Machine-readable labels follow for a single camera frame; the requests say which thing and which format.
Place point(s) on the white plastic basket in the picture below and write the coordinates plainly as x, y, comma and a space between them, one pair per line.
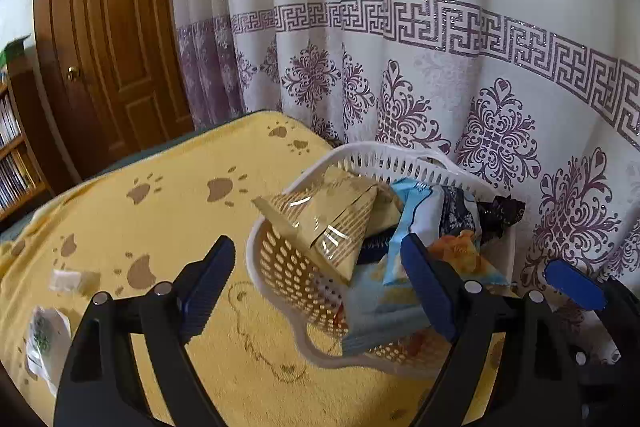
292, 283

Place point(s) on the light blue snack bag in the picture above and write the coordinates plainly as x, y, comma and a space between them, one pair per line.
381, 305

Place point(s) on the white purple patterned curtain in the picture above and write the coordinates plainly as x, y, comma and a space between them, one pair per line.
538, 98

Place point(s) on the wooden bookshelf with books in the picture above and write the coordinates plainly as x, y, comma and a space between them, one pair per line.
24, 185

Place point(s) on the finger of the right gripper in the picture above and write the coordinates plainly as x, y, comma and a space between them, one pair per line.
606, 345

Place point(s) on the beige gold striped packet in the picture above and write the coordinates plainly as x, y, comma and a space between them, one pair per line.
329, 221

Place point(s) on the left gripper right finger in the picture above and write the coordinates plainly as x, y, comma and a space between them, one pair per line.
536, 382

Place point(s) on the yellow paw print blanket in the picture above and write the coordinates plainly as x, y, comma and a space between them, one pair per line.
141, 225

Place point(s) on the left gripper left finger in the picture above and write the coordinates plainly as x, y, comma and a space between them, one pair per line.
101, 383

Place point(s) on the white green snack packet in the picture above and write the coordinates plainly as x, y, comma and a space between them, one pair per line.
47, 343

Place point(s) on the small white wrapped candy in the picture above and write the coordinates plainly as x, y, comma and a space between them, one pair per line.
74, 282

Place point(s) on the green box on shelf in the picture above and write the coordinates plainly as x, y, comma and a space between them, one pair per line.
12, 50

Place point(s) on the brown wooden door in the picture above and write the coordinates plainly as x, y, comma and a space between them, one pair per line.
112, 77

